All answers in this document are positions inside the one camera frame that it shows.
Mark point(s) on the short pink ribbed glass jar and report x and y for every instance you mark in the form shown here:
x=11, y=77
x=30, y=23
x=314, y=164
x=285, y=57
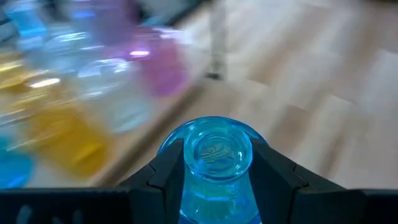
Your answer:
x=161, y=68

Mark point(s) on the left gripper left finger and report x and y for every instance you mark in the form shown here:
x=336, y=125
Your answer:
x=93, y=207

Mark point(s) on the black metal shelf end frame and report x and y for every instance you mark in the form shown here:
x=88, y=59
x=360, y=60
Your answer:
x=217, y=46

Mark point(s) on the round yellow textured glass vase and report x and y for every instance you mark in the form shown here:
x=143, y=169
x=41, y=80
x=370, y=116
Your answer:
x=68, y=143

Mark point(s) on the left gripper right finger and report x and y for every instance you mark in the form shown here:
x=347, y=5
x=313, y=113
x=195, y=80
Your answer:
x=326, y=207

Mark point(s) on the small clear ribbed glass jar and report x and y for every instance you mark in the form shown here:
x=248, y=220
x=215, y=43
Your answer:
x=124, y=115

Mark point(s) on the blue embossed medallion glass vase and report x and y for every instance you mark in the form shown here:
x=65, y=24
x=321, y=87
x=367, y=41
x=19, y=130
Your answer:
x=217, y=149

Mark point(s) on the blue diamond-textured glass vase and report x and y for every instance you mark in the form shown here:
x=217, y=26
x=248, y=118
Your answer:
x=15, y=171

